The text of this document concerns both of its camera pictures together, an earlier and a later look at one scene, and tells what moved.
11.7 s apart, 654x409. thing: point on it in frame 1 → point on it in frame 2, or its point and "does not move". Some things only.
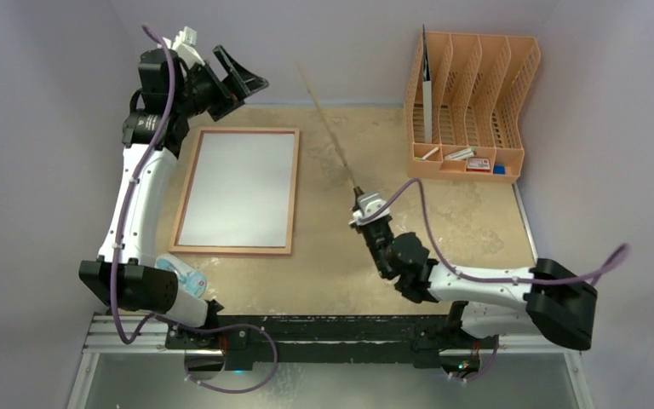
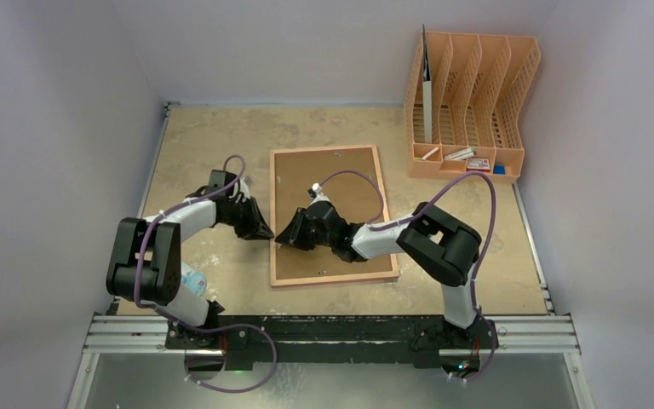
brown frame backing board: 321,111 → 348,179
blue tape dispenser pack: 189,279 does not move
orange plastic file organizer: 480,87 does not move
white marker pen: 434,149 does not move
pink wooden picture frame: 175,246 → 298,282
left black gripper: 240,83 → 255,228
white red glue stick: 462,153 does not move
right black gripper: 370,227 → 310,227
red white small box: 478,165 does not move
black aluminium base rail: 235,342 does not move
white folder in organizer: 427,89 does not move
